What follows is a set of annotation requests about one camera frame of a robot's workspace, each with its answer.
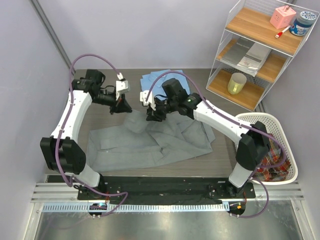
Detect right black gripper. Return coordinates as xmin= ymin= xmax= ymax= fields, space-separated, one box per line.
xmin=147 ymin=97 xmax=178 ymax=122

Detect grey long sleeve shirt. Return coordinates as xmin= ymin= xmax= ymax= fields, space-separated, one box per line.
xmin=86 ymin=110 xmax=216 ymax=173

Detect light blue shirt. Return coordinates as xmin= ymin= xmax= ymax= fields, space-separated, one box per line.
xmin=139 ymin=69 xmax=190 ymax=101

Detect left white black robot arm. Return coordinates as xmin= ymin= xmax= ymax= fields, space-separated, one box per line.
xmin=40 ymin=69 xmax=132 ymax=200

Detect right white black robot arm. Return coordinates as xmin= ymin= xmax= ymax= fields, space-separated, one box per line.
xmin=139 ymin=78 xmax=271 ymax=198

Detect grey booklet stack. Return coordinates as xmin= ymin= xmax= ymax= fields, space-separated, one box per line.
xmin=220 ymin=37 xmax=271 ymax=77

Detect yellow translucent cup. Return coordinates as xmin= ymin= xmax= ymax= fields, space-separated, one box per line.
xmin=227 ymin=72 xmax=247 ymax=95

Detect white plastic laundry basket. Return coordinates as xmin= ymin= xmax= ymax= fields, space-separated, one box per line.
xmin=236 ymin=112 xmax=298 ymax=186

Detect red plaid shirt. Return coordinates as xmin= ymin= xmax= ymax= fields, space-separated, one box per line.
xmin=253 ymin=139 xmax=291 ymax=182

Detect red white marker pen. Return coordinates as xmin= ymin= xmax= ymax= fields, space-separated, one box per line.
xmin=274 ymin=25 xmax=291 ymax=39

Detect pink cube power socket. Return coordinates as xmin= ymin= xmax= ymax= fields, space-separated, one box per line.
xmin=269 ymin=5 xmax=297 ymax=29

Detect blue white lidded jar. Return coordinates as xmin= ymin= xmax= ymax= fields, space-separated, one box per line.
xmin=289 ymin=11 xmax=317 ymax=37

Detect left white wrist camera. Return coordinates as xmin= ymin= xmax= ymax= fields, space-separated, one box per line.
xmin=115 ymin=80 xmax=130 ymax=100

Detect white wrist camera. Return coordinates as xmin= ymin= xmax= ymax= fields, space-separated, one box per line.
xmin=115 ymin=80 xmax=130 ymax=100
xmin=139 ymin=90 xmax=156 ymax=110

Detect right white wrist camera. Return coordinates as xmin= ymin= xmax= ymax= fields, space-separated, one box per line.
xmin=139 ymin=90 xmax=156 ymax=110

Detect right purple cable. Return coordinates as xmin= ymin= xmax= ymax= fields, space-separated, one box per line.
xmin=145 ymin=70 xmax=288 ymax=220

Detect purple cable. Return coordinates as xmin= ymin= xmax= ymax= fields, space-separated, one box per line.
xmin=145 ymin=70 xmax=288 ymax=220
xmin=55 ymin=53 xmax=129 ymax=217

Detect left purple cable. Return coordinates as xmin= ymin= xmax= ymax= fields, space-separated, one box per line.
xmin=55 ymin=53 xmax=129 ymax=217

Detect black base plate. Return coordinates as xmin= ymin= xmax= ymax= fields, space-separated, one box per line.
xmin=77 ymin=175 xmax=256 ymax=201

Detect white slotted cable duct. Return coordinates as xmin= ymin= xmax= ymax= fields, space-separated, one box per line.
xmin=42 ymin=202 xmax=230 ymax=213

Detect white wire wooden shelf rack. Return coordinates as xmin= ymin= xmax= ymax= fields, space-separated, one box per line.
xmin=206 ymin=0 xmax=320 ymax=111

